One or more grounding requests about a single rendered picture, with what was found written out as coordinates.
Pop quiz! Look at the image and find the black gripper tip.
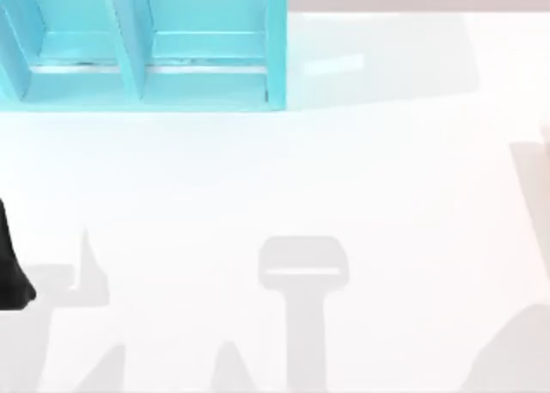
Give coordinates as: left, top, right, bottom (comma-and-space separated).
0, 198, 38, 312

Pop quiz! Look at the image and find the light blue rack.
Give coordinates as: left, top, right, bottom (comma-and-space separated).
0, 0, 288, 113

